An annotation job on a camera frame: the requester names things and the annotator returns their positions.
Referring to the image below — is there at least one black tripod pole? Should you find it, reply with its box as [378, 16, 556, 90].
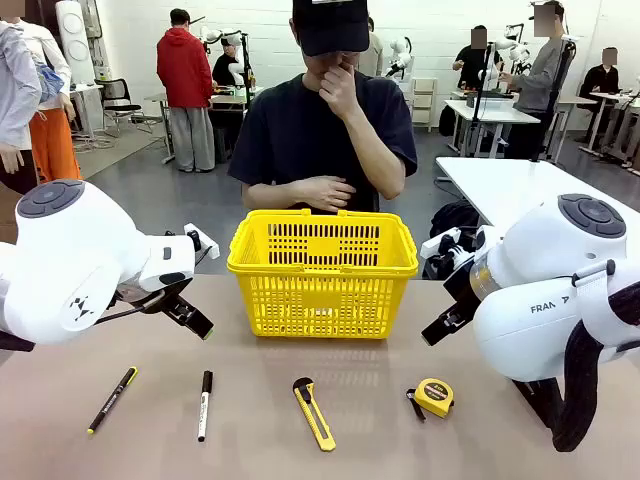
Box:
[529, 39, 576, 164]

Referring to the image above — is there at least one white standing air conditioner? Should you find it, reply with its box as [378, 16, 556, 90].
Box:
[54, 0, 97, 86]

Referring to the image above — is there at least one white background desk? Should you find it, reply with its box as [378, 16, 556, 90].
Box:
[579, 89, 640, 169]

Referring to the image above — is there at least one black backpack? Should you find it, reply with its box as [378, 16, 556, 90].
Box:
[428, 200, 484, 241]

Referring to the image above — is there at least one yellow tape measure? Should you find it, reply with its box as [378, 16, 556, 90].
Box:
[405, 377, 456, 422]

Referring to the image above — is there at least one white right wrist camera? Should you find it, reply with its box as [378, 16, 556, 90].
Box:
[419, 224, 489, 271]

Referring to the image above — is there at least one person right hand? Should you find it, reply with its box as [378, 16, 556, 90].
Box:
[294, 174, 357, 215]

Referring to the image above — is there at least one person left forearm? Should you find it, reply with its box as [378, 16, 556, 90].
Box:
[344, 107, 407, 200]

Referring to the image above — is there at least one black thin stand pole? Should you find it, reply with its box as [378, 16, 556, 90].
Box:
[469, 44, 496, 156]

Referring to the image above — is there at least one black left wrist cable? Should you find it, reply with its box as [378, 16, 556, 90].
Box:
[94, 292, 167, 324]

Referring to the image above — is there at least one yellow plastic shopping basket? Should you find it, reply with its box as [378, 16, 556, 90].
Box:
[226, 208, 420, 340]

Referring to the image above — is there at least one white shelf cart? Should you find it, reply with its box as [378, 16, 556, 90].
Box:
[410, 77, 440, 134]

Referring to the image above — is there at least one small white table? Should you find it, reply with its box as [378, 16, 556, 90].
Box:
[443, 98, 542, 159]

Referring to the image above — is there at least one black white marker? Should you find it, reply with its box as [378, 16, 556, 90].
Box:
[196, 369, 215, 443]

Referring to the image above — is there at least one bystander in grey sweater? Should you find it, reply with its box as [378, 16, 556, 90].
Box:
[499, 0, 569, 119]

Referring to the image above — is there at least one black pen yellow cap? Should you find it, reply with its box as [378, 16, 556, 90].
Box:
[87, 366, 140, 435]

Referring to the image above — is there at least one bystander in red hoodie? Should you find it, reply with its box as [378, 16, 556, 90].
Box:
[156, 8, 217, 174]

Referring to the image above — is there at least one standing bystander black shirt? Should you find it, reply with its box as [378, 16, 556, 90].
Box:
[452, 24, 505, 94]

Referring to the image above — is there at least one person left hand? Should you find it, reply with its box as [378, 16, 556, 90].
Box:
[318, 52, 362, 121]

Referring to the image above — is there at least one seated bystander in black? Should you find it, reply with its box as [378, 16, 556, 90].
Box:
[578, 47, 624, 106]
[211, 37, 246, 89]

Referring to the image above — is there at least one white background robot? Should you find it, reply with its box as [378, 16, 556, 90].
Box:
[487, 24, 531, 76]
[384, 34, 415, 81]
[199, 27, 254, 91]

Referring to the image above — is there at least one grey background work table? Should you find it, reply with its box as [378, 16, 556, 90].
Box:
[144, 89, 251, 166]

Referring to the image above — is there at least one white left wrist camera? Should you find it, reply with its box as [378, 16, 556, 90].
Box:
[183, 223, 221, 261]

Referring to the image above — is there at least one black office chair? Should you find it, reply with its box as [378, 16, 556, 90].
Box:
[93, 77, 154, 139]

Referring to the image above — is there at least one black baseball cap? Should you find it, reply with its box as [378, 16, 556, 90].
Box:
[292, 0, 371, 57]

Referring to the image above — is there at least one person torso black t-shirt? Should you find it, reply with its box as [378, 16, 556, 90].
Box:
[228, 72, 419, 214]

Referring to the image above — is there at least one bystander behind person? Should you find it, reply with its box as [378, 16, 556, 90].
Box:
[357, 17, 385, 79]

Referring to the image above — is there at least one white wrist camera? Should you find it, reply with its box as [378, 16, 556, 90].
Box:
[183, 223, 221, 261]
[419, 224, 489, 271]

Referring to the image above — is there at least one bystander in blue striped shirt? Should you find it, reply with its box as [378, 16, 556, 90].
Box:
[0, 0, 44, 196]

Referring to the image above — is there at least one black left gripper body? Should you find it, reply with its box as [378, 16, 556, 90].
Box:
[115, 277, 194, 315]

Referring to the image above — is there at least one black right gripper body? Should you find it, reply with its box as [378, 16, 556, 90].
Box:
[442, 267, 484, 314]

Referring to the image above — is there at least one black cable sleeve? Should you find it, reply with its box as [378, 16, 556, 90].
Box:
[552, 279, 640, 454]

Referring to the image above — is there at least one bystander in orange trousers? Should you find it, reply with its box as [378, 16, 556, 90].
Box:
[17, 17, 84, 184]

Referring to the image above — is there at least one large white table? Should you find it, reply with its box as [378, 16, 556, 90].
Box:
[434, 156, 640, 236]

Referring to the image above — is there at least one person head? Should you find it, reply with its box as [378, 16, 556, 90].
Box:
[299, 44, 364, 94]

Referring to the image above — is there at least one person right forearm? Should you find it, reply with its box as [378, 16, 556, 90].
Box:
[241, 179, 301, 209]

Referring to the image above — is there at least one yellow utility knife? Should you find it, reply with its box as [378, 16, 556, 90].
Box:
[292, 377, 337, 453]

